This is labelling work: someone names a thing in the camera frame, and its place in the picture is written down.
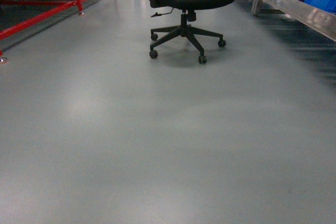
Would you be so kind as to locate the steel roller conveyor rack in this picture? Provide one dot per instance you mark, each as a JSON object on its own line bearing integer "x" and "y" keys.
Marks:
{"x": 317, "y": 19}

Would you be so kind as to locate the red metal frame table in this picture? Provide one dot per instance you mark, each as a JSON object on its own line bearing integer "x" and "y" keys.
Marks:
{"x": 56, "y": 7}

